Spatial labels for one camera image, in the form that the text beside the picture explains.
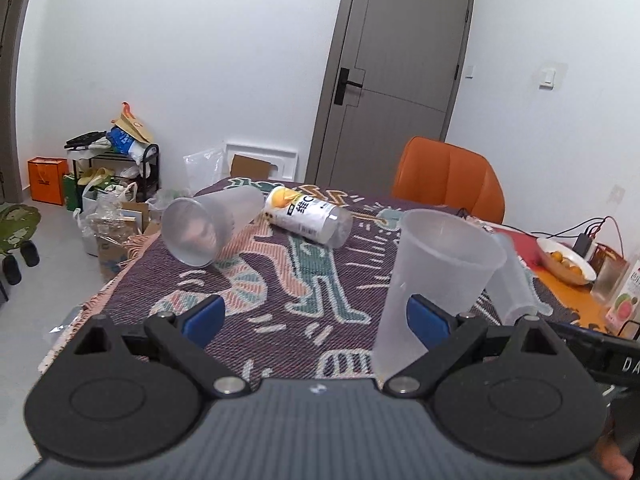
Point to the clear bottle with orange label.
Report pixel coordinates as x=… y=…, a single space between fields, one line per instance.
x=306 y=215

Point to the black charger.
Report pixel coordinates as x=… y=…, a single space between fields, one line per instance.
x=583 y=244

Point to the black slippers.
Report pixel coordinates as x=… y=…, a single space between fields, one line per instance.
x=20 y=260

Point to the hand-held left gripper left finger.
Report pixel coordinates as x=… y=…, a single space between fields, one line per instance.
x=205 y=319

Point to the white plastic bag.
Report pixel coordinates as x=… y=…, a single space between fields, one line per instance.
x=117 y=195

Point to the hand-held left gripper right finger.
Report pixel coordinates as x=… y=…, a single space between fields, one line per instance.
x=426 y=319

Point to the small orange fruit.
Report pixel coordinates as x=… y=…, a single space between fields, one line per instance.
x=575 y=270
x=557 y=258

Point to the white wall outlet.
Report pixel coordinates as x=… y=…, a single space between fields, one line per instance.
x=617 y=193

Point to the white bowl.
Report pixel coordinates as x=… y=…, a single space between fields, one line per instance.
x=550 y=247

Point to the cardboard box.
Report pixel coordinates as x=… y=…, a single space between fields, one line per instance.
x=112 y=250

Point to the flat cardboard piece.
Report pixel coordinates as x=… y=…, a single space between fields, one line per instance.
x=250 y=166

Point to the orange shopping bag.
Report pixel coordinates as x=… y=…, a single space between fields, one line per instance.
x=46 y=180

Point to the green camouflage cushion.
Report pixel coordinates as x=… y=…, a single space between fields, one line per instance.
x=17 y=225

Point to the grey door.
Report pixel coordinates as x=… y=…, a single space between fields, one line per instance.
x=400 y=60

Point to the tan paper bag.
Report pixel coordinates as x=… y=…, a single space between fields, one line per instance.
x=135 y=127

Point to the tall frosted plastic cup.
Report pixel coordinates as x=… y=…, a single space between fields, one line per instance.
x=440 y=265

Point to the slim frosted plastic cup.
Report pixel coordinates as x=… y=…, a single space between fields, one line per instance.
x=515 y=285

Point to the blue and white bag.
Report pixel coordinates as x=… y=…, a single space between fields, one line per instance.
x=124 y=142

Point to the printed woven blanket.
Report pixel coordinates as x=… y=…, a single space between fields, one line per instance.
x=280 y=290

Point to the white foam board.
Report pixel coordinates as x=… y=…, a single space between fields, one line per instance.
x=260 y=152

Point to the white light switch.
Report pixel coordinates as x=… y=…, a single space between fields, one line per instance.
x=552 y=76

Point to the clear plastic bag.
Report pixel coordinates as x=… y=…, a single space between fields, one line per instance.
x=202 y=170

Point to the green paper bag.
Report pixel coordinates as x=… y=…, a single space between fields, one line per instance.
x=71 y=191

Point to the black shelf rack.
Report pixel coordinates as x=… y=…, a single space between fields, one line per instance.
x=150 y=175

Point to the grey door frame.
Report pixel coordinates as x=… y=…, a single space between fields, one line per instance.
x=9 y=85

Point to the orange chair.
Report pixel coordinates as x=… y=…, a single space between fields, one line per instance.
x=450 y=175

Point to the person's right hand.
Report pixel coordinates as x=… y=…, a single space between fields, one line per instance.
x=617 y=466

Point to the pink drink carton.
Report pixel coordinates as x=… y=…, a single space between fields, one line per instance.
x=625 y=300

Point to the clear glass jar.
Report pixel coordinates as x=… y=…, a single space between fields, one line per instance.
x=607 y=277

